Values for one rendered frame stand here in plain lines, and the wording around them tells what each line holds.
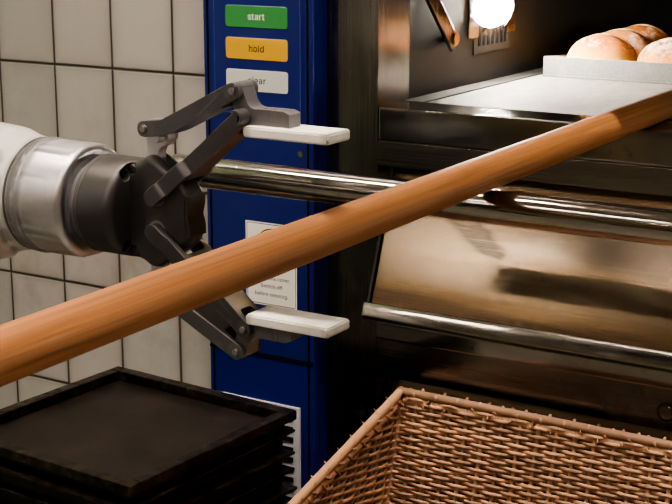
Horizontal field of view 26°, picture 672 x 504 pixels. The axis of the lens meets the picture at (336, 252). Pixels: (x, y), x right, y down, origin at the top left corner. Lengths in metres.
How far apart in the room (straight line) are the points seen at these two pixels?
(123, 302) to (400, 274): 0.93
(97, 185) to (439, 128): 0.67
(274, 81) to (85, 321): 0.98
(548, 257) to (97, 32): 0.68
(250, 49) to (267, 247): 0.85
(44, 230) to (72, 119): 0.88
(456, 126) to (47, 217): 0.67
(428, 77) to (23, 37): 0.57
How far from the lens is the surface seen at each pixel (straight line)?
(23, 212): 1.12
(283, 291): 1.79
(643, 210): 1.19
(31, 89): 2.03
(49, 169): 1.11
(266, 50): 1.75
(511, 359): 1.69
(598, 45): 2.00
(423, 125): 1.68
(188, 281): 0.86
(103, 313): 0.81
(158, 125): 1.07
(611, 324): 1.61
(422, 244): 1.71
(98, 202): 1.08
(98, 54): 1.95
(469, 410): 1.68
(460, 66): 1.89
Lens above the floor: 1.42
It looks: 14 degrees down
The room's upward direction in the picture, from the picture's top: straight up
